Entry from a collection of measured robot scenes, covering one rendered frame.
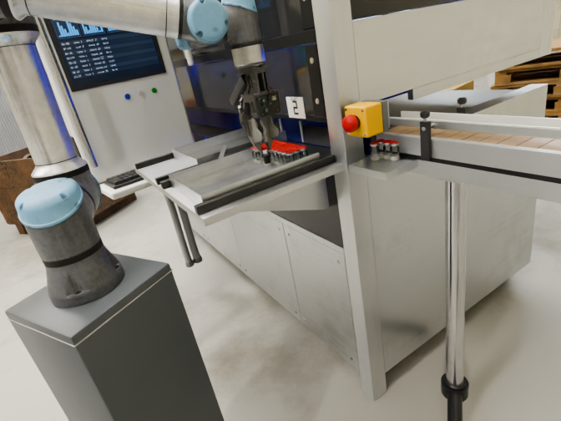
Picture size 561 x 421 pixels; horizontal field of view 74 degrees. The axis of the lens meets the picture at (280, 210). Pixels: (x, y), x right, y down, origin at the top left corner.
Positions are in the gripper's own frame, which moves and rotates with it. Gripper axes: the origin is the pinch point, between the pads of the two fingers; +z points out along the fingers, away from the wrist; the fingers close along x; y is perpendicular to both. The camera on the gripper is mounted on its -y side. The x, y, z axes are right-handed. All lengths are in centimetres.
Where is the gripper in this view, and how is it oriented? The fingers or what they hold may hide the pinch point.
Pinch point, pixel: (262, 145)
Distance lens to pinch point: 101.2
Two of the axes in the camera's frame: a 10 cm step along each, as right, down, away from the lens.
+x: 8.3, -3.5, 4.3
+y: 5.2, 2.5, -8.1
